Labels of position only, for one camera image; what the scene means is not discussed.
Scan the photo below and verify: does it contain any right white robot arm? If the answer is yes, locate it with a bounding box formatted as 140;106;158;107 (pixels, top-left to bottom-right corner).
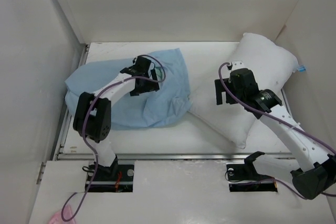
215;61;335;200

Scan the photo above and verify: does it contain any blue white pillow tag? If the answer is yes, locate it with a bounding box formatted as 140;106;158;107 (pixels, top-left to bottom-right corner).
297;65;306;72

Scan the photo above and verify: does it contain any aluminium rail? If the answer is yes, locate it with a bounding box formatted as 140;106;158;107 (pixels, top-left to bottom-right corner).
54;152;297;161
49;44;90;161

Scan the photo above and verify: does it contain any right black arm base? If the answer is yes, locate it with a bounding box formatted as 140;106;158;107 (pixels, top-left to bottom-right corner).
225;151;278;193

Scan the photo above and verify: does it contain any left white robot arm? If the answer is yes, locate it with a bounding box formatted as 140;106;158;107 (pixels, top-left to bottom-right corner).
73;55;166;180

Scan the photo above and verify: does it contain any purple cable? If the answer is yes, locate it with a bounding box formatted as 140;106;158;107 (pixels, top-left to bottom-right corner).
218;61;336;200
60;55;166;222

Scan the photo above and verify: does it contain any aluminium front rail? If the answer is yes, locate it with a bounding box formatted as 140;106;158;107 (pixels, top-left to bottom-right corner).
54;152;297;161

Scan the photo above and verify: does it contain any white pillow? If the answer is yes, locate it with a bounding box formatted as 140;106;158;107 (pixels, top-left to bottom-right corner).
190;33;299;149

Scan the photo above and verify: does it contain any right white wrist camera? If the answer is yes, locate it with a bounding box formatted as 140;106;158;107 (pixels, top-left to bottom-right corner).
227;60;246;71

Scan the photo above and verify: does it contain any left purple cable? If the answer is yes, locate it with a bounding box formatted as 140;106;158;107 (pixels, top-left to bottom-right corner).
60;55;166;222

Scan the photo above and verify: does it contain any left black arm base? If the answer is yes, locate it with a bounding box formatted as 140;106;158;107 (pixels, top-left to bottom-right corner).
82;158;134;193

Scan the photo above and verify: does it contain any pink cloth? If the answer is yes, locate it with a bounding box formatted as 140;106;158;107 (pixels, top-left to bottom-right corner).
48;205;76;224

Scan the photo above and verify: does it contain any aluminium left rail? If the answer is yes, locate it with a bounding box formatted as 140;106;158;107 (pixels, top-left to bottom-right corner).
49;44;90;161

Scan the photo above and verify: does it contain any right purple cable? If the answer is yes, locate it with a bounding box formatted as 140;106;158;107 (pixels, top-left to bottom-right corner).
218;61;336;200

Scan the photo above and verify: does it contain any light blue pillowcase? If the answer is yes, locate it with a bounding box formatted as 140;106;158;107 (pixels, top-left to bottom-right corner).
65;48;191;130

